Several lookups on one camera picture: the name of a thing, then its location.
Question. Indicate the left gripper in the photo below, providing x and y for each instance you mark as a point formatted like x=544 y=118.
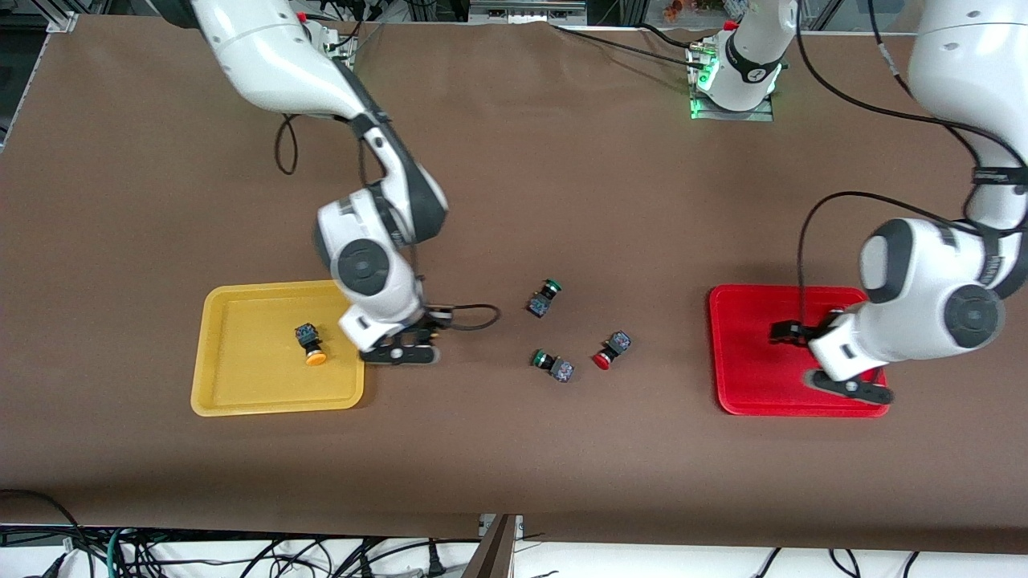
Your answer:
x=804 y=331

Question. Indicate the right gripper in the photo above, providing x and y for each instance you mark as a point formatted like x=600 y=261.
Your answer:
x=423 y=322

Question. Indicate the red push button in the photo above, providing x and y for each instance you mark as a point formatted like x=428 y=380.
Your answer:
x=617 y=343

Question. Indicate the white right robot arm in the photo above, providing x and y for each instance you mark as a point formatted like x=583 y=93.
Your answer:
x=273 y=56

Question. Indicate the red plastic tray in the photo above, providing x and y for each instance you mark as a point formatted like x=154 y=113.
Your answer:
x=747 y=361

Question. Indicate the green push button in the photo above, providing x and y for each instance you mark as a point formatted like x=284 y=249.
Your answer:
x=562 y=370
x=540 y=303

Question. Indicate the brown table cover sheet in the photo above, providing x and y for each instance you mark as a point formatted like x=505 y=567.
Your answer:
x=514 y=201

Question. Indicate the yellow plastic tray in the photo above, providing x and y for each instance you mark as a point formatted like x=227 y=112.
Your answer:
x=249 y=377

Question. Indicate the dark table leg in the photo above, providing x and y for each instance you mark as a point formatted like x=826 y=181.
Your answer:
x=490 y=558

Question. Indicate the orange patterned object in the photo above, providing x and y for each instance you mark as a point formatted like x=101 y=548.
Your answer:
x=683 y=8

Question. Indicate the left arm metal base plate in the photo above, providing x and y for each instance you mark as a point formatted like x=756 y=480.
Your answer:
x=763 y=115

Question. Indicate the white metal bracket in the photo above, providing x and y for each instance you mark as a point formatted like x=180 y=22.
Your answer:
x=519 y=526

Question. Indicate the grey metal rail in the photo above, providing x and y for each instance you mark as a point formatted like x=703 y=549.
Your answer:
x=522 y=12

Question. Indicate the aluminium frame profile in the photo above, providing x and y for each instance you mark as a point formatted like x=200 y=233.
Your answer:
x=63 y=20

